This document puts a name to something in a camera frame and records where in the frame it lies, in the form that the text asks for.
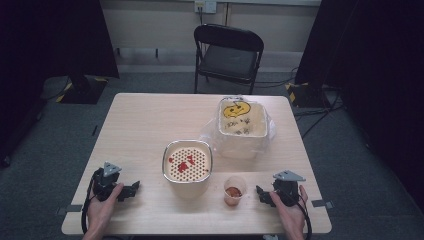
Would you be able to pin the white wall socket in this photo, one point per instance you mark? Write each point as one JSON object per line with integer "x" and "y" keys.
{"x": 205, "y": 6}

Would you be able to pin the person's left hand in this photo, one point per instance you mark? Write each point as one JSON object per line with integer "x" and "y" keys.
{"x": 101, "y": 210}

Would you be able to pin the person's right hand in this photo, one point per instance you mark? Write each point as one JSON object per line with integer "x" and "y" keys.
{"x": 290, "y": 215}

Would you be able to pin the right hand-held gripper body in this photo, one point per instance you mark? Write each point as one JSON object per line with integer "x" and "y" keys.
{"x": 287, "y": 188}

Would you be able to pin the red food scraps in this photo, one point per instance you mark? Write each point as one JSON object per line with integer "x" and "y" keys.
{"x": 185, "y": 165}

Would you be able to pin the clear bag with smiley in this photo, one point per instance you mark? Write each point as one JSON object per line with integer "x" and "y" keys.
{"x": 241, "y": 128}

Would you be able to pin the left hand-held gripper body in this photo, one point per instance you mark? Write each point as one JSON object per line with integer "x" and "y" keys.
{"x": 106, "y": 185}

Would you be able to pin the white bin with perforated strainer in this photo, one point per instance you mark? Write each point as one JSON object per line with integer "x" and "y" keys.
{"x": 187, "y": 166}

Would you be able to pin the black curtain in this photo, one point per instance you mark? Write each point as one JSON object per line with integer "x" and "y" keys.
{"x": 50, "y": 36}
{"x": 373, "y": 66}

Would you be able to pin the black folding chair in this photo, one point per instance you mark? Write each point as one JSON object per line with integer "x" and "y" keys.
{"x": 226, "y": 56}

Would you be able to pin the black stand base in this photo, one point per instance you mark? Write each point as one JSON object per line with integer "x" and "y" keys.
{"x": 306, "y": 95}
{"x": 83, "y": 90}

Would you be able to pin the small clear plastic cup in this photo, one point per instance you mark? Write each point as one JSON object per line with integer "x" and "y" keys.
{"x": 234, "y": 191}

